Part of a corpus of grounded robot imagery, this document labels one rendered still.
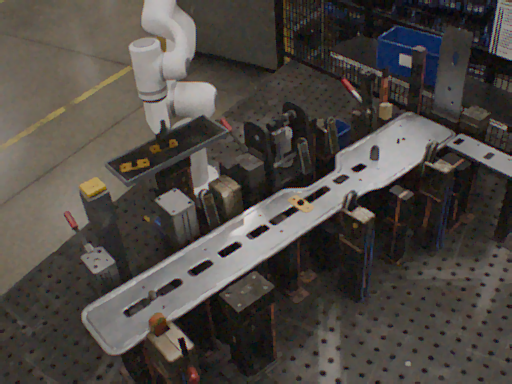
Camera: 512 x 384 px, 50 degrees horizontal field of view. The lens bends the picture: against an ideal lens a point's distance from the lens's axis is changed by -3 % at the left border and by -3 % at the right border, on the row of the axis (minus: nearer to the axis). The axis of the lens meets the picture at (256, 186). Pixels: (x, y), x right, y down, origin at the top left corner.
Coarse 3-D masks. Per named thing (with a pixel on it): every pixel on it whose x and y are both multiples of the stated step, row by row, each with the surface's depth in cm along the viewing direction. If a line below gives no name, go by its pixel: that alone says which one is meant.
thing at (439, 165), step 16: (432, 160) 180; (432, 176) 176; (448, 176) 173; (432, 192) 179; (448, 192) 178; (432, 208) 185; (448, 208) 183; (416, 224) 192; (432, 224) 187; (416, 240) 196; (432, 240) 190; (432, 256) 191
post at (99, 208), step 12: (108, 192) 159; (84, 204) 161; (96, 204) 158; (108, 204) 161; (96, 216) 160; (108, 216) 163; (96, 228) 163; (108, 228) 166; (108, 240) 168; (120, 240) 171; (108, 252) 170; (120, 252) 173; (120, 264) 176; (120, 276) 178
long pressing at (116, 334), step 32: (384, 128) 200; (416, 128) 199; (352, 160) 187; (384, 160) 186; (416, 160) 185; (288, 192) 176; (224, 224) 166; (256, 224) 165; (288, 224) 164; (192, 256) 157; (256, 256) 155; (128, 288) 149; (192, 288) 147; (96, 320) 141; (128, 320) 140
